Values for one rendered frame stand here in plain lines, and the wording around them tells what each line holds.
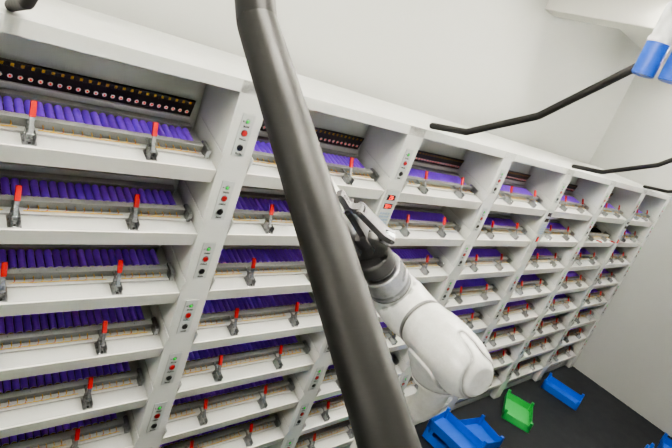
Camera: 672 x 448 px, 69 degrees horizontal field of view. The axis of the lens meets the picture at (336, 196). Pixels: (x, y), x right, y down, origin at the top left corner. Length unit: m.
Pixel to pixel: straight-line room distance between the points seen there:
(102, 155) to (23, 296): 0.41
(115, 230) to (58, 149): 0.26
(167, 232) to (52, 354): 0.45
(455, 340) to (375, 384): 0.68
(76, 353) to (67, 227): 0.41
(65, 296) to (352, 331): 1.28
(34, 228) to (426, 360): 0.92
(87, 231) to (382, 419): 1.19
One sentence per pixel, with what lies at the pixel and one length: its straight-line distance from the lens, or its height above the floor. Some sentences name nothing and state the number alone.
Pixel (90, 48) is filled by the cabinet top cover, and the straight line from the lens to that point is 1.19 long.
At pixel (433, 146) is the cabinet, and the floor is 1.72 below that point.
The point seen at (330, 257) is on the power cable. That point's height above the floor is 1.88.
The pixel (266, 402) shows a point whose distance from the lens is 2.16.
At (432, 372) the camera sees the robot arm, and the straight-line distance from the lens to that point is 0.91.
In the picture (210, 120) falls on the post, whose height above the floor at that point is 1.66.
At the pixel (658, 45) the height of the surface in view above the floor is 2.28.
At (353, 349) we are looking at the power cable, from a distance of 0.21.
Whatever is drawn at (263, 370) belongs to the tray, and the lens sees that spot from 2.01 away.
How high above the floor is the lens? 1.96
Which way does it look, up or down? 16 degrees down
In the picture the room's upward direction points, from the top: 21 degrees clockwise
